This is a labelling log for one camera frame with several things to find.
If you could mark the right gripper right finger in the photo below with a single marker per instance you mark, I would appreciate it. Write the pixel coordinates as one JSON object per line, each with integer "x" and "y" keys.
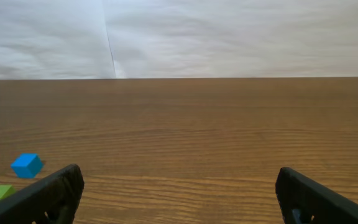
{"x": 309, "y": 199}

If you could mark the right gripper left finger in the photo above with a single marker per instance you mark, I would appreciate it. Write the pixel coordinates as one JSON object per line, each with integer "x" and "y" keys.
{"x": 48, "y": 199}

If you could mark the blue cube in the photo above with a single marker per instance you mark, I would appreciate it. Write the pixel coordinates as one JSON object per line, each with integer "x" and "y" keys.
{"x": 26, "y": 166}

